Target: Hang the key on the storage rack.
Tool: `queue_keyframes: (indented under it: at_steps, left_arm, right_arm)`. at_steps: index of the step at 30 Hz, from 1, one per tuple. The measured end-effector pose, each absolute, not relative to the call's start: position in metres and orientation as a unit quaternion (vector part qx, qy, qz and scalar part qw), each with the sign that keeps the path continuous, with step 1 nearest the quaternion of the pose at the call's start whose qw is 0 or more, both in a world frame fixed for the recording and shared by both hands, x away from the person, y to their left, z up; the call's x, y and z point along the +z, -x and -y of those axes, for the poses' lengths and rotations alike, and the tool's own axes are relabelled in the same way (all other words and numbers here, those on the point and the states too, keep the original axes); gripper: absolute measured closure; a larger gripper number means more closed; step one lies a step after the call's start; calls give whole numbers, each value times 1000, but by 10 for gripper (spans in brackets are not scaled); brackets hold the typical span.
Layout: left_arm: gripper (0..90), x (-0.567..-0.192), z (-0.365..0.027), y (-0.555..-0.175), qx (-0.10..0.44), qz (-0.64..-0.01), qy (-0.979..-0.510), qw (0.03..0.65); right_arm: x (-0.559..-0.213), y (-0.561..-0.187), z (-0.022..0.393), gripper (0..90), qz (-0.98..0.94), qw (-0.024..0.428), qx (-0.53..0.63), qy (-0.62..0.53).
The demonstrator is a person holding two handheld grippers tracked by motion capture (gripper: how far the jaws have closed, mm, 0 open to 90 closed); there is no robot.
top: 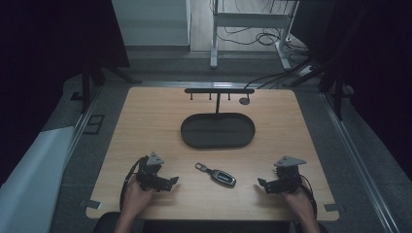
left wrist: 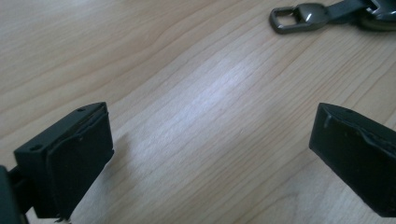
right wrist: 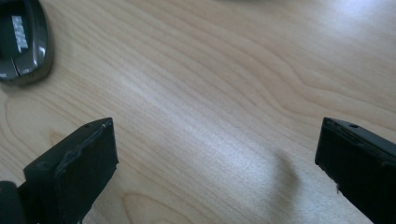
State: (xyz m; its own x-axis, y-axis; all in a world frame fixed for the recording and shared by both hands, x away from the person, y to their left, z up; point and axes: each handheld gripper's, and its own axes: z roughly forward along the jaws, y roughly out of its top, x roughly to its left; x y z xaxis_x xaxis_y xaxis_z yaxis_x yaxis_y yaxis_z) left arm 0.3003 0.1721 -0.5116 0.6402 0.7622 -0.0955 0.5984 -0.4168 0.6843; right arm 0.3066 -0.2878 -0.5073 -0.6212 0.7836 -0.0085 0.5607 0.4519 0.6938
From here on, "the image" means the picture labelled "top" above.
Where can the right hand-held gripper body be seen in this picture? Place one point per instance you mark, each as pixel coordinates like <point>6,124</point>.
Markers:
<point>286,179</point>

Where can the dark curtain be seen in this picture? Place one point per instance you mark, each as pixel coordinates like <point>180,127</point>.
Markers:
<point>379,81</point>
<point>39,64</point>

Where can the grey round disc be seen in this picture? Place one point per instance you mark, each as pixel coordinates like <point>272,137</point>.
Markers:
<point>244,101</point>

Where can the grey tape piece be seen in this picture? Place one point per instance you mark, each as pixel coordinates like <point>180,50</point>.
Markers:
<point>90,204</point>

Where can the person's left hand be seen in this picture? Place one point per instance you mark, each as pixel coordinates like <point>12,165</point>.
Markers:
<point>137,200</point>

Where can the person's right hand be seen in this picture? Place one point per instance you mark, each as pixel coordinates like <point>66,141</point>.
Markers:
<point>299,202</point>

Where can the black car key fob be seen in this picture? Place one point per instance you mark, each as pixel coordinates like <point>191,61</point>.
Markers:
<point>222,177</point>

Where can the black key rack with tray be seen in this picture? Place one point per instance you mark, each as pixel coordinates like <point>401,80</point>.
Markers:
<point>217,131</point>

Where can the black floor socket frame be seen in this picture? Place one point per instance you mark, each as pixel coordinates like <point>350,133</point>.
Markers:
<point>94,124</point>

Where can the white metal desk frame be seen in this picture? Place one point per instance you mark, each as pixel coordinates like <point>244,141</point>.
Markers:
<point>249,20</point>

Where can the metal floor rail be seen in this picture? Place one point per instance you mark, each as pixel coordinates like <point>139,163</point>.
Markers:
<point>359,165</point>
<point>81,129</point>

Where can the black metal stand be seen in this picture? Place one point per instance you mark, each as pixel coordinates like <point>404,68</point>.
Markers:
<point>330,77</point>

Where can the white sheet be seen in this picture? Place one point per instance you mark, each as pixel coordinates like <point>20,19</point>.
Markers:
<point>32,181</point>

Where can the black tripod stand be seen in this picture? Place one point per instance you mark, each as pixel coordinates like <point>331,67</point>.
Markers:
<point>86,84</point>

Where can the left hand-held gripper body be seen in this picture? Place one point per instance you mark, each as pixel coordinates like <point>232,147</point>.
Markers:
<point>152,176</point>

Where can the white cabinet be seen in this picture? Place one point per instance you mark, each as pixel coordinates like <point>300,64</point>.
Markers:
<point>150,22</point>

